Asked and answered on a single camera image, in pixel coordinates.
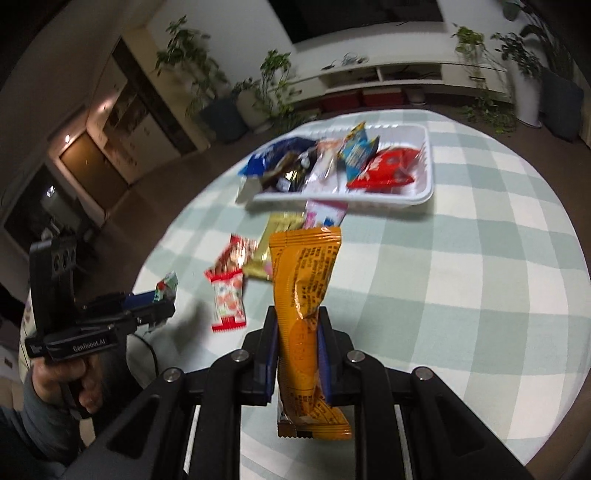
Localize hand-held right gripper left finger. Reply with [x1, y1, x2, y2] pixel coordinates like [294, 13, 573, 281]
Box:
[81, 305, 280, 480]

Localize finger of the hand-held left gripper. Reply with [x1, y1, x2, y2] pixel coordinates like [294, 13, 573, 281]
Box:
[81, 291, 160, 315]
[76, 300, 177, 331]

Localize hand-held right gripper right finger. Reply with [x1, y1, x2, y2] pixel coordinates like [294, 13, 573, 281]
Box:
[316, 307, 536, 480]

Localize green snack packet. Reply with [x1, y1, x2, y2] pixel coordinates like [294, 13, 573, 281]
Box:
[154, 271, 179, 303]

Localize long orange snack packet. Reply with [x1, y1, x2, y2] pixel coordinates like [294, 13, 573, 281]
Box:
[268, 226, 354, 440]

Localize dark blue snack packet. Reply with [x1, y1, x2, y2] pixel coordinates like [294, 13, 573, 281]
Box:
[238, 137, 319, 177]

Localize black and white snack packet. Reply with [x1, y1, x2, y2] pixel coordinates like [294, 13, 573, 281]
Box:
[263, 152, 315, 193]

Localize white plastic tray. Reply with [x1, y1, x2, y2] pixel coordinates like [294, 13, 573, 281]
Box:
[249, 122, 435, 207]

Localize clear pink-edged snack packet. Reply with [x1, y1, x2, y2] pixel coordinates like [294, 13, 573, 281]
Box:
[305, 138, 345, 193]

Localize large red snack packet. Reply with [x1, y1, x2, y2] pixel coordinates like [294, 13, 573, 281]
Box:
[346, 147, 422, 191]

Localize light blue snack packet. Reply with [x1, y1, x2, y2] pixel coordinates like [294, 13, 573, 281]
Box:
[339, 134, 382, 182]

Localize person's left forearm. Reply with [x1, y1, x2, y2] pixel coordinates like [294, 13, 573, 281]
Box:
[0, 369, 93, 480]

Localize person's left hand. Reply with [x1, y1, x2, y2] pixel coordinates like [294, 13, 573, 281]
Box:
[31, 356, 105, 415]

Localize white and red snack packet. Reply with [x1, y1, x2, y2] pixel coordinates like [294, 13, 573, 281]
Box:
[204, 269, 249, 334]

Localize small red snack packet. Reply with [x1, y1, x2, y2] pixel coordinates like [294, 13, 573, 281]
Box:
[204, 234, 259, 283]

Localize brown wooden door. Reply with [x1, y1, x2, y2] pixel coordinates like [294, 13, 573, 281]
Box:
[58, 131, 130, 217]

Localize gold snack packet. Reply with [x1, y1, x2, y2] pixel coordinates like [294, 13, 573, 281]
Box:
[243, 211, 306, 281]

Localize pink snack packet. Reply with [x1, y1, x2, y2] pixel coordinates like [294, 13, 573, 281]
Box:
[304, 199, 348, 230]

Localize dark round plant pot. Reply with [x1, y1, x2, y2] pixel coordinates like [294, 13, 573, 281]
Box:
[201, 99, 248, 142]

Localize round white plant pot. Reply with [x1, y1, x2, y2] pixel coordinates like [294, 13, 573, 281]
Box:
[236, 88, 274, 134]

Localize leafy tall houseplant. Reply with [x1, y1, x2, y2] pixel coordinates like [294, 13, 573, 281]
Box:
[154, 16, 228, 121]

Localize red storage box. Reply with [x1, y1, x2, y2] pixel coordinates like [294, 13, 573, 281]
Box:
[362, 88, 402, 108]
[322, 90, 362, 113]

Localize climbing pothos plant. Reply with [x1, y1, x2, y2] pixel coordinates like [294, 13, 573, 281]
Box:
[233, 50, 301, 132]

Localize white television cabinet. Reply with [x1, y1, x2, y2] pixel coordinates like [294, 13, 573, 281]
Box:
[291, 60, 513, 112]

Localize tall white planter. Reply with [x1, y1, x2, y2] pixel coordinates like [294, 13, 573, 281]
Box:
[512, 69, 544, 128]

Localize dark grey square planter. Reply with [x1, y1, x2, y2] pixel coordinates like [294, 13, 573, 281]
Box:
[540, 67, 585, 142]

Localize trailing vine plant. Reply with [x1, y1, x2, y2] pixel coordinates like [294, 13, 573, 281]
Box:
[450, 25, 519, 136]

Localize small-leaf bushy plant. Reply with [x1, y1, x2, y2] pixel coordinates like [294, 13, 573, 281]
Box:
[491, 30, 544, 80]

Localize tall large-leaf plant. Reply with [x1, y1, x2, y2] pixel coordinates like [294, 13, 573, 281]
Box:
[501, 0, 575, 70]

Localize black cable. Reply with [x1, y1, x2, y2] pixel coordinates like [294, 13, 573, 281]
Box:
[124, 330, 160, 384]

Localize white wall cabinet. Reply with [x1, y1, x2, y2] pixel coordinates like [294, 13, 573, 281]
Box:
[85, 37, 208, 185]

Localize cables and gadgets on cabinet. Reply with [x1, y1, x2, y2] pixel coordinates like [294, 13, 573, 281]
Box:
[322, 52, 371, 71]

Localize wall-mounted black television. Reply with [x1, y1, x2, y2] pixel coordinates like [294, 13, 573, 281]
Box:
[268, 0, 444, 45]

